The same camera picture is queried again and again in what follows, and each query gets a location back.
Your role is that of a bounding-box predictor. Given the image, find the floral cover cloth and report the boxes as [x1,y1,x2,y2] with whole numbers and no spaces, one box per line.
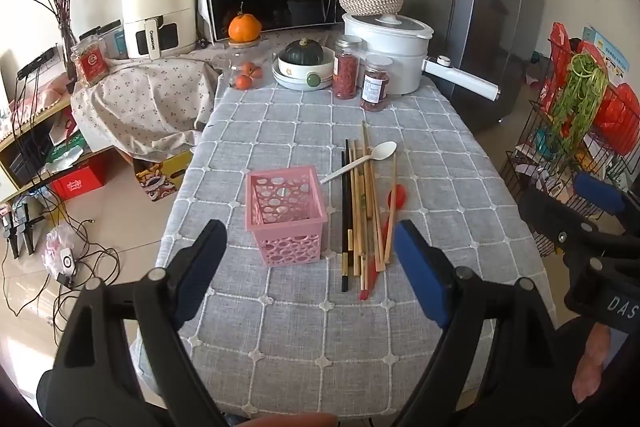
[70,41,227,158]

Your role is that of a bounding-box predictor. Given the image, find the white plastic spoon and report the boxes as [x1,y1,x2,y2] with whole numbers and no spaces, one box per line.
[320,141,399,184]

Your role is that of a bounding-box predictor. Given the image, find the white electric pot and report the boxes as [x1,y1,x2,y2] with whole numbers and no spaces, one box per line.
[342,11,501,102]

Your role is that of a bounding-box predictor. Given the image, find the dark green squash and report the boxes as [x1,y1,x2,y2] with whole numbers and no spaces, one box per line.
[278,38,326,66]

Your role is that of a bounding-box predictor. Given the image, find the pink perforated plastic basket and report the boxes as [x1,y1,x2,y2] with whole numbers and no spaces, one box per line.
[245,165,329,268]

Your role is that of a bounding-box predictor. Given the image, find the white labelled jar dried slices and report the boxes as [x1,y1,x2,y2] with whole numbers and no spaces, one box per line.
[360,54,394,112]

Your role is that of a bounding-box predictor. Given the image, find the blue white carton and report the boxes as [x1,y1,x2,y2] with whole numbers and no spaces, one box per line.
[581,25,632,78]

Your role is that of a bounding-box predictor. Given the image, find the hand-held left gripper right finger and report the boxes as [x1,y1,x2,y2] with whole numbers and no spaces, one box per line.
[392,219,576,427]

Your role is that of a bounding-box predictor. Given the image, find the printed brown cardboard box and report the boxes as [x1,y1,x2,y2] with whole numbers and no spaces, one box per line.
[133,150,194,204]

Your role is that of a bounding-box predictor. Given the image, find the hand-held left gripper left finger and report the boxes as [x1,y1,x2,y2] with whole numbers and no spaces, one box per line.
[37,219,228,427]

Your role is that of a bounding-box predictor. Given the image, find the black wire rack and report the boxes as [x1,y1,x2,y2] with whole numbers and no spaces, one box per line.
[500,51,640,259]

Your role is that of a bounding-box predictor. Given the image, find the red labelled clear canister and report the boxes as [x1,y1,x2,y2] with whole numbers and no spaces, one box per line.
[69,34,109,88]

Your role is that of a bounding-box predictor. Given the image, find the black floor cables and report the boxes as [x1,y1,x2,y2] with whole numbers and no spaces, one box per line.
[0,187,122,334]

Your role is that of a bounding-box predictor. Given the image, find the red plastic bag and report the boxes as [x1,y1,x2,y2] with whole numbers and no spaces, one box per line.
[594,83,640,144]

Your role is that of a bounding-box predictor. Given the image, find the bunch of green beans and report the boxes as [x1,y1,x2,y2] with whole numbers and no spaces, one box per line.
[549,52,610,160]

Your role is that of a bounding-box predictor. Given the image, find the red plastic spoon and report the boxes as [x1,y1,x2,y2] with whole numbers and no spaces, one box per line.
[358,186,408,301]

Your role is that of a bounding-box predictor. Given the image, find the white dish green knob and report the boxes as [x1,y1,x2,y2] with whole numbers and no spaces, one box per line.
[271,47,336,92]

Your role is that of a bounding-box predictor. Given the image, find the clear glass jar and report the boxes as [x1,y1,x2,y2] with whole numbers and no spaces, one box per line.
[213,38,266,90]

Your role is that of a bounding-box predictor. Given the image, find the large orange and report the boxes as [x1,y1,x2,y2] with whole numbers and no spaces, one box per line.
[228,2,263,43]

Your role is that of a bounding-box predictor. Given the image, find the white plastic bag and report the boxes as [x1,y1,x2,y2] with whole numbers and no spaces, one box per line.
[43,224,82,279]

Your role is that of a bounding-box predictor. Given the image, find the plain bamboo chopstick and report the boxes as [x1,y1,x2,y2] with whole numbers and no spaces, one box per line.
[350,141,361,279]
[355,147,366,276]

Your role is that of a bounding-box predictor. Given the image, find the jar of red goji berries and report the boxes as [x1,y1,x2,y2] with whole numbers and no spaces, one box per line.
[333,35,363,100]

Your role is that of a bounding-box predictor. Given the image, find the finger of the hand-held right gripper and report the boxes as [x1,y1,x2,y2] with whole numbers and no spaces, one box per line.
[573,172,640,234]
[517,186,603,258]

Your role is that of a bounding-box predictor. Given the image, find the red cardboard box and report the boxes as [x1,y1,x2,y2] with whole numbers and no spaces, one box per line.
[49,156,109,202]

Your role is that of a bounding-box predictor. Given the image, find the grey checked tablecloth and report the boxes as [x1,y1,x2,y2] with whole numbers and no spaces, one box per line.
[131,77,557,419]

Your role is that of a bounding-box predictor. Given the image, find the black chopstick gold tip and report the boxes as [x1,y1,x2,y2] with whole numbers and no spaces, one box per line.
[341,150,349,293]
[345,138,354,254]

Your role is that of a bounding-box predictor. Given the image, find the grey refrigerator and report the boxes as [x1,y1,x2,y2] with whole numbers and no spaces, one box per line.
[350,0,549,134]

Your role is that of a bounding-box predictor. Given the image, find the person's right hand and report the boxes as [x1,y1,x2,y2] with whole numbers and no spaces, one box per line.
[571,323,615,404]

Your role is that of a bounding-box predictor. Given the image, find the wooden shelf unit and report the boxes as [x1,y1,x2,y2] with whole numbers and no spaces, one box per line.
[0,94,122,204]

